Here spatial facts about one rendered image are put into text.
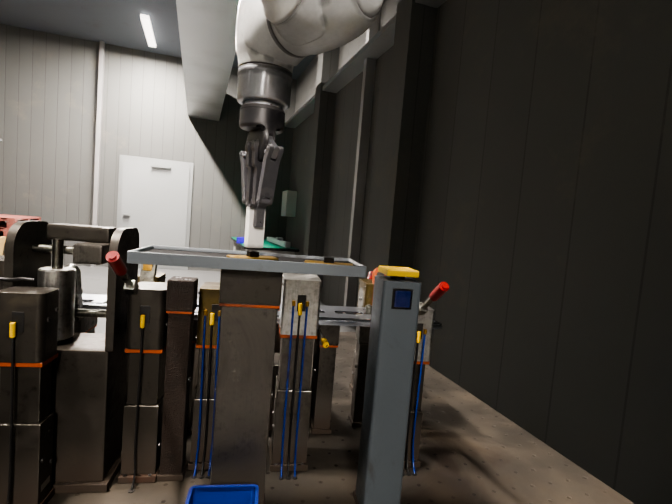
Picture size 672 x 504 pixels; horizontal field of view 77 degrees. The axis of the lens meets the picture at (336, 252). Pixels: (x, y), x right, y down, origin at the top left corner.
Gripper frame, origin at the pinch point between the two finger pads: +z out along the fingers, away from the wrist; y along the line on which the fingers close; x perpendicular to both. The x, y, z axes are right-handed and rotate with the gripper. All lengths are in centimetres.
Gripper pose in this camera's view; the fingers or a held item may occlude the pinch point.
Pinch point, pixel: (254, 227)
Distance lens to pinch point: 74.1
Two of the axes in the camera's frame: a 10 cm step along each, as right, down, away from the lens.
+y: -5.6, -1.0, 8.2
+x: -8.2, -0.3, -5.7
